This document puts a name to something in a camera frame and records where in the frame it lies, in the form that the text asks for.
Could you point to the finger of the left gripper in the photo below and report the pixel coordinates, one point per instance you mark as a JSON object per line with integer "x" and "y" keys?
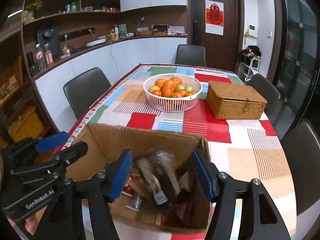
{"x": 29, "y": 146}
{"x": 60, "y": 161}

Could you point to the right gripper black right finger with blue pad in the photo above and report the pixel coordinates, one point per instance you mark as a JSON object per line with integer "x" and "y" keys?
{"x": 260, "y": 218}

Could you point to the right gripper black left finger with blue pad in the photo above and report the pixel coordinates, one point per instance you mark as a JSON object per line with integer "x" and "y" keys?
{"x": 63, "y": 218}

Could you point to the fruit leather snack bar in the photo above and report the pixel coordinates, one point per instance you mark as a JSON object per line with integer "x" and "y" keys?
{"x": 135, "y": 202}

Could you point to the dark chocolate bar wrapper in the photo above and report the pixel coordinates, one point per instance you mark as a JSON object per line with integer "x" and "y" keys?
{"x": 157, "y": 169}

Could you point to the person hand under gripper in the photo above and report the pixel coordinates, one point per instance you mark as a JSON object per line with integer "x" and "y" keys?
{"x": 31, "y": 224}

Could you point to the colourful patterned tablecloth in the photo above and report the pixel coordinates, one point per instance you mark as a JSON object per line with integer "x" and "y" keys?
{"x": 123, "y": 118}

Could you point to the dark chair left side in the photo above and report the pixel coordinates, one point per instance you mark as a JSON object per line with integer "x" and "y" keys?
{"x": 85, "y": 89}

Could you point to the dark chair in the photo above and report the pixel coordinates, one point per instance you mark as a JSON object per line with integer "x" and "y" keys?
{"x": 266, "y": 89}
{"x": 301, "y": 148}
{"x": 85, "y": 89}

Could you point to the dark chair right near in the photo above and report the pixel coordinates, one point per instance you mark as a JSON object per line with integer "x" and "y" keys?
{"x": 301, "y": 148}

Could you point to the red label bottle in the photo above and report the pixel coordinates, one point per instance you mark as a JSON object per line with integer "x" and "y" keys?
{"x": 48, "y": 54}

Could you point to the plastic water bottle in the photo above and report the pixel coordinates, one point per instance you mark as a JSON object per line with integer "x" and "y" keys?
{"x": 40, "y": 59}

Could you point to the brown cardboard box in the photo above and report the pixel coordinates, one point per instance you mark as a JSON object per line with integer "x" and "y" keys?
{"x": 189, "y": 214}

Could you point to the black coffee machine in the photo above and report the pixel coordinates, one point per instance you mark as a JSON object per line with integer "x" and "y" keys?
{"x": 50, "y": 36}

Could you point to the woven wicker basket box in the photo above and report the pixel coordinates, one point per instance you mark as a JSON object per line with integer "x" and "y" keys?
{"x": 228, "y": 101}

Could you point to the white fruit basket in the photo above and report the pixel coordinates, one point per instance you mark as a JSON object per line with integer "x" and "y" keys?
{"x": 173, "y": 104}

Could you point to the dark chair right far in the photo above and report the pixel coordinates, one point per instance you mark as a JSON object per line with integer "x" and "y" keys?
{"x": 266, "y": 89}

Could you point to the oranges pile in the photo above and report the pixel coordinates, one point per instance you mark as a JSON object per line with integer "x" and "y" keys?
{"x": 171, "y": 88}

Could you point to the dark chair far end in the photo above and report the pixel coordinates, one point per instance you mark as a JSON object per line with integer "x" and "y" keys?
{"x": 191, "y": 55}

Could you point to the brown wooden door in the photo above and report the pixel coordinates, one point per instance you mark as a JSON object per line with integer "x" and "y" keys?
{"x": 221, "y": 51}

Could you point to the red fu door poster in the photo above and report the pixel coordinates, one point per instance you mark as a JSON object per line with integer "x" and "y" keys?
{"x": 214, "y": 17}

